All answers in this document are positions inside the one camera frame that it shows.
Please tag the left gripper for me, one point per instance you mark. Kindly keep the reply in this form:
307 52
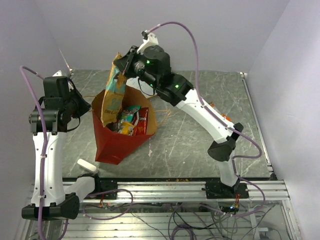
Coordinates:
84 105

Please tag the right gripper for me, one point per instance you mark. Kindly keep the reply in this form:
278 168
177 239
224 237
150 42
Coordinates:
125 63

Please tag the tan kettle chips bag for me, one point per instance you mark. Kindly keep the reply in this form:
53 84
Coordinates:
113 96

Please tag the red paper bag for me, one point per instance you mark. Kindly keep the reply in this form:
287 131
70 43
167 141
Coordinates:
112 147

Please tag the orange snack bag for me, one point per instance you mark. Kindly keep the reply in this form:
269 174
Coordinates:
219 112

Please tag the red Doritos bag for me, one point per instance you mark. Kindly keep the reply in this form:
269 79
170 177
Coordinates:
140 122

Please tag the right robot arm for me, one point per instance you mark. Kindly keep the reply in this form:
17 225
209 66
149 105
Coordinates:
153 66

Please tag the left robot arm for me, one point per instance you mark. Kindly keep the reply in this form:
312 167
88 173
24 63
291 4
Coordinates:
49 120

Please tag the teal snack bag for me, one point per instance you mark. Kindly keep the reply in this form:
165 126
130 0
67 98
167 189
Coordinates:
128 113

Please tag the yellow snack bag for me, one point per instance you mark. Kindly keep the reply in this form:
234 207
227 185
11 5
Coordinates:
126 128

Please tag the white object at table edge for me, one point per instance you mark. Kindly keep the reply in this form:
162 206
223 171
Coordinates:
87 166

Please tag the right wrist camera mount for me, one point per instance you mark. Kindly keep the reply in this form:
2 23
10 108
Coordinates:
149 39

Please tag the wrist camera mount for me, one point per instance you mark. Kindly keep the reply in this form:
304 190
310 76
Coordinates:
149 39
59 73

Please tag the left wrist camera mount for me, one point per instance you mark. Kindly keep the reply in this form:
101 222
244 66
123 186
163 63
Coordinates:
59 73

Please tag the aluminium rail frame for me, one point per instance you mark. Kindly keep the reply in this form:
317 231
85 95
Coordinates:
100 208

